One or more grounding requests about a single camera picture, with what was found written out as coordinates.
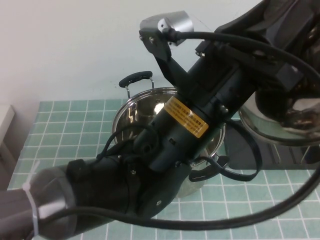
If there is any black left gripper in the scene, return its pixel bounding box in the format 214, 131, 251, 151
149, 41, 304, 166

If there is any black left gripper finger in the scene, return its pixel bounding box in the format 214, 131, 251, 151
214, 0, 320, 48

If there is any steel pot lid black knob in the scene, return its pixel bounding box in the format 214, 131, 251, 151
237, 24, 320, 147

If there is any stainless steel cooking pot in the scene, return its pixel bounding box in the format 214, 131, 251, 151
112, 70, 230, 199

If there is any green checked tablecloth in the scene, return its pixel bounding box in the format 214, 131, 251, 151
0, 98, 320, 240

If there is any white zip tie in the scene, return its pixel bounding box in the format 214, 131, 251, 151
21, 161, 49, 237

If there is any thin black cable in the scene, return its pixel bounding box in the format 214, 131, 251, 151
98, 126, 153, 163
206, 119, 262, 182

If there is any wire lid rack dark tray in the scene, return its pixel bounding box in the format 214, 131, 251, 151
224, 124, 320, 171

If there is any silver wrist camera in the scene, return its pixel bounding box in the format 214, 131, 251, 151
138, 9, 195, 48

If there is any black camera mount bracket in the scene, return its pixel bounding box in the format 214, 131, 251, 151
140, 29, 192, 89

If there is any thick black camera cable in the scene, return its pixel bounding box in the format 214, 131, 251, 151
37, 26, 320, 230

